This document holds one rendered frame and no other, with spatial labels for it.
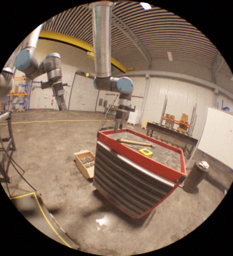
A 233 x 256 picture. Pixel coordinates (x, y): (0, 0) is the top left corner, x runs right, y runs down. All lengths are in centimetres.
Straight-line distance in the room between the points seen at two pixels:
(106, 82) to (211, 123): 259
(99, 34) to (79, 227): 151
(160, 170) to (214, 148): 231
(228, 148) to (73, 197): 331
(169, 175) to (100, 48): 72
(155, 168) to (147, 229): 101
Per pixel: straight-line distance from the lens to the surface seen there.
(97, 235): 117
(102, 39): 43
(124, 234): 122
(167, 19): 791
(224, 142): 272
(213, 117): 270
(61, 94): 41
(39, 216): 97
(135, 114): 704
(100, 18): 46
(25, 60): 43
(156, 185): 56
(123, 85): 45
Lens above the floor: 117
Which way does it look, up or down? 14 degrees down
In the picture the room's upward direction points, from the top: 12 degrees clockwise
